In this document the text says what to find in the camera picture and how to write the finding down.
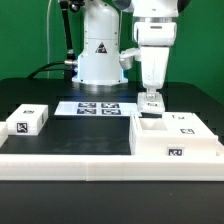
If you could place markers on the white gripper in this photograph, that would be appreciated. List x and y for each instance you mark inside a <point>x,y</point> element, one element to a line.
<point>154,62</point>

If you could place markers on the white cabinet door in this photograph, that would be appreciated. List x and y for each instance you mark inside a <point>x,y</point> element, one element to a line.
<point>186,123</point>
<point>153,106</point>

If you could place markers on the white cabinet body box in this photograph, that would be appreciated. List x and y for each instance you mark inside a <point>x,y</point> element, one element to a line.
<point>150,137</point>

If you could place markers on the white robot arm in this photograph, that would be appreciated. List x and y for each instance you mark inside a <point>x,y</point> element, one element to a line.
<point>101,63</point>

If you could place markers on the white cabinet top block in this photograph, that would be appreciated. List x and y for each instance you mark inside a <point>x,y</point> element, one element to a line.
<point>27,119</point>

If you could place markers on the black camera stand pole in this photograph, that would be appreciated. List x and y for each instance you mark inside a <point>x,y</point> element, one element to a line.
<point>70,62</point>

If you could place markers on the white marker base plate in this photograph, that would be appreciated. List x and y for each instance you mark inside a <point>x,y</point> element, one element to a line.
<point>74,108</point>

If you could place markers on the white U-shaped fence frame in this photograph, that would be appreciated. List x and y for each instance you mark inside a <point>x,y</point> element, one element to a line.
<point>108,167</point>

